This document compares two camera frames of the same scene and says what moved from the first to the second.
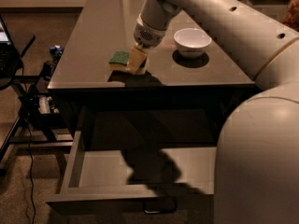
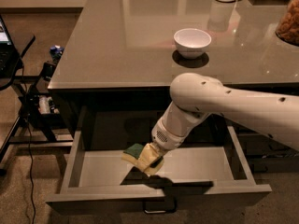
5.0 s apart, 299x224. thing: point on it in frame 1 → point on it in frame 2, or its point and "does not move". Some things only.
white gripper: [147, 36] → [165, 138]
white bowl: [192, 42] does not move
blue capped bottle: [56, 52] does not move
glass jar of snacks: [291, 17] does not move
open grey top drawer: [160, 178] does not move
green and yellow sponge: [119, 61] → [132, 153]
